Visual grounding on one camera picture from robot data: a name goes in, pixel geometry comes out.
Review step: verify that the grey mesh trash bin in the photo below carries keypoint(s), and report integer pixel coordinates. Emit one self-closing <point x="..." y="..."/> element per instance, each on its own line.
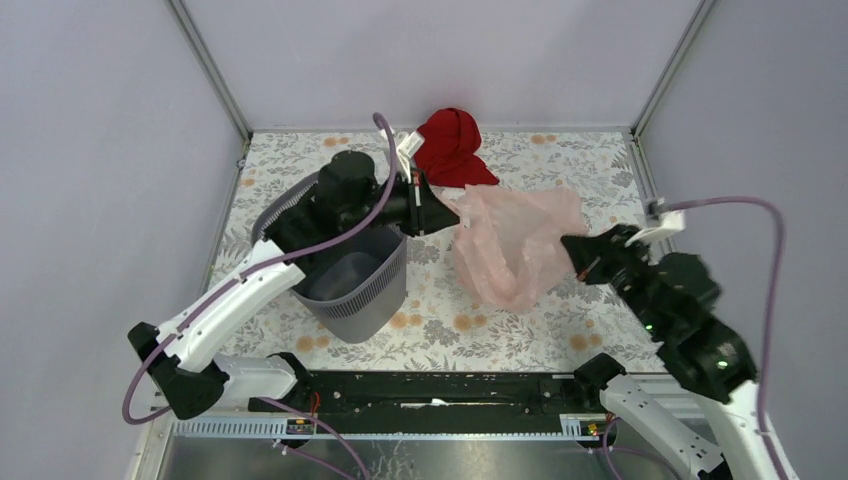
<point x="352" y="288"/>

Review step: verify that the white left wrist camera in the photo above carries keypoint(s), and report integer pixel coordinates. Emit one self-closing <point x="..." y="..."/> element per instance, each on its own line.
<point x="406" y="145"/>

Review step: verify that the floral patterned table mat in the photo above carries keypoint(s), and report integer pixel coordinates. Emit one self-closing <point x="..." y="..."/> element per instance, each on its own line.
<point x="439" y="326"/>

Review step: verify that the aluminium frame rail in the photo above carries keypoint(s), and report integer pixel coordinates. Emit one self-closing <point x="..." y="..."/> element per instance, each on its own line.
<point x="407" y="421"/>

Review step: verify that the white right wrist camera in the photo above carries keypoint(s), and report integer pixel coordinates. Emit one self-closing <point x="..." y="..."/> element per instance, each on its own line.
<point x="663" y="222"/>

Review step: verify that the pink plastic trash bag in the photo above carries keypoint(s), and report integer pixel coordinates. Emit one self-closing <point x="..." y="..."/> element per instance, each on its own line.
<point x="507" y="248"/>

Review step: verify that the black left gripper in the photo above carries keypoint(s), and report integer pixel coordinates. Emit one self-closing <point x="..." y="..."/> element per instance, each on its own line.
<point x="425" y="210"/>

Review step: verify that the red cloth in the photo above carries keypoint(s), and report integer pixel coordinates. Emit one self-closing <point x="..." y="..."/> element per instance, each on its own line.
<point x="448" y="154"/>

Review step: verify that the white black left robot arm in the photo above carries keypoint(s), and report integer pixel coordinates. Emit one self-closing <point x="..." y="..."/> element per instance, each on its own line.
<point x="341" y="215"/>

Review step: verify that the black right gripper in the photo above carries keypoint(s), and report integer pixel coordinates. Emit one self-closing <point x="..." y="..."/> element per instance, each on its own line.
<point x="606" y="247"/>

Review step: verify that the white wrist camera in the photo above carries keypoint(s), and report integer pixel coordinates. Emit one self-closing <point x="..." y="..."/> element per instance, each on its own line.
<point x="663" y="222"/>
<point x="406" y="145"/>

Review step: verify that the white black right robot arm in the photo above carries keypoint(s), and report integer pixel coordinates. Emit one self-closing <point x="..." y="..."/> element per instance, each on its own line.
<point x="673" y="300"/>

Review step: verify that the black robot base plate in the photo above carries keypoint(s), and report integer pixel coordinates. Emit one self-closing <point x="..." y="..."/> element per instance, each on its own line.
<point x="338" y="391"/>

